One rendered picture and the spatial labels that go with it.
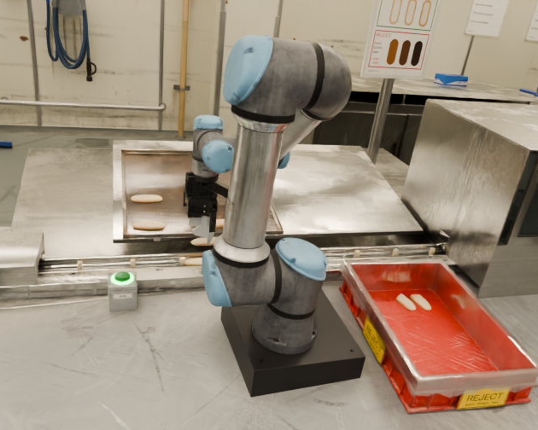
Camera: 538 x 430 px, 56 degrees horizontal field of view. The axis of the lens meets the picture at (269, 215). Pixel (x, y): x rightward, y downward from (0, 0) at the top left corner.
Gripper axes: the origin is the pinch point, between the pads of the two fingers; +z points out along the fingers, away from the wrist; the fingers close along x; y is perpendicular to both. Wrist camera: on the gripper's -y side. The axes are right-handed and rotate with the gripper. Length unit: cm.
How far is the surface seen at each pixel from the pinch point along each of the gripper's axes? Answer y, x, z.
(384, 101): -95, -73, -23
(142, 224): 17.3, -15.1, 3.0
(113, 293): 27.4, 14.9, 5.9
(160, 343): 17.3, 29.1, 11.7
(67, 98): 49, -374, 59
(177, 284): 10.2, 8.4, 9.7
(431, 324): -56, 36, 12
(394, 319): -46, 32, 12
